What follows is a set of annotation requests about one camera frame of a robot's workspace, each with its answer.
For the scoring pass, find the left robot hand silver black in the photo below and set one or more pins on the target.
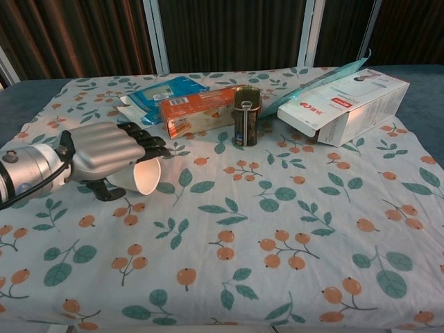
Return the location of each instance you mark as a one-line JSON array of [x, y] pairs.
[[104, 145]]

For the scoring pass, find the white paper cup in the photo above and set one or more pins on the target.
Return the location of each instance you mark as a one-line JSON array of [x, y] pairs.
[[145, 175]]

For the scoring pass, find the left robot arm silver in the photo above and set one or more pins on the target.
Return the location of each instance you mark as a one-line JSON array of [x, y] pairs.
[[31, 170]]

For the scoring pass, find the blue plastic packet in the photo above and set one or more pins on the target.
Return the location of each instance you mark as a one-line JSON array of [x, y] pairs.
[[156, 95]]

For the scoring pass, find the orange cardboard box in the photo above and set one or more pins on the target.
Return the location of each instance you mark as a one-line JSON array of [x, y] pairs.
[[197, 111]]

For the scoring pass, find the dark green tin can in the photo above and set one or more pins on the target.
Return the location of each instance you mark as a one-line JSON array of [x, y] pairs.
[[247, 118]]

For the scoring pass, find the floral print tablecloth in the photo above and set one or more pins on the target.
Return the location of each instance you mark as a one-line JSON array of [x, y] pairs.
[[243, 225]]

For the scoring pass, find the dark brown curtain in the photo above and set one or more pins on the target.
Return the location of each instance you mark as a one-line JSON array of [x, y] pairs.
[[229, 31]]

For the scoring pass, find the teal plastic bag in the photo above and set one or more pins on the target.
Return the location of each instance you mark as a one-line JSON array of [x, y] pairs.
[[301, 88]]

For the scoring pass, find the white red product box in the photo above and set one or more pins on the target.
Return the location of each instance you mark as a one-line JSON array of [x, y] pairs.
[[347, 107]]

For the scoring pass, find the white partition frame post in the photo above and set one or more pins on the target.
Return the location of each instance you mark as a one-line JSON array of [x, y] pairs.
[[156, 34], [7, 67], [310, 31], [369, 27]]

